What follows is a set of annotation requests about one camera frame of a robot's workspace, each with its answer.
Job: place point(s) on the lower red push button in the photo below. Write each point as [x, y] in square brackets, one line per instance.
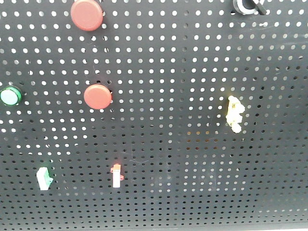
[97, 96]

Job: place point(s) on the upper red push button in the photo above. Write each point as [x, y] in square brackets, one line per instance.
[87, 15]

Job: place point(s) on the green-trimmed white rocker switch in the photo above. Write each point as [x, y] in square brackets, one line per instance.
[44, 180]

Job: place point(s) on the red-trimmed white rocker switch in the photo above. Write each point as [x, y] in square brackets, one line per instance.
[116, 174]

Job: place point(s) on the green push button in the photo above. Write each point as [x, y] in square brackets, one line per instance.
[10, 95]

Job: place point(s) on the red push button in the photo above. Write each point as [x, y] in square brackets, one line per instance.
[97, 96]
[87, 15]

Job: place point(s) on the yellow toggle switch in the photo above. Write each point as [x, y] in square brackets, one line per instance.
[233, 116]

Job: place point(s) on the black perforated pegboard panel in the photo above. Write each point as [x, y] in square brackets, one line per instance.
[170, 66]

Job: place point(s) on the black rotary selector knob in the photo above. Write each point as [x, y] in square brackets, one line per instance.
[248, 7]

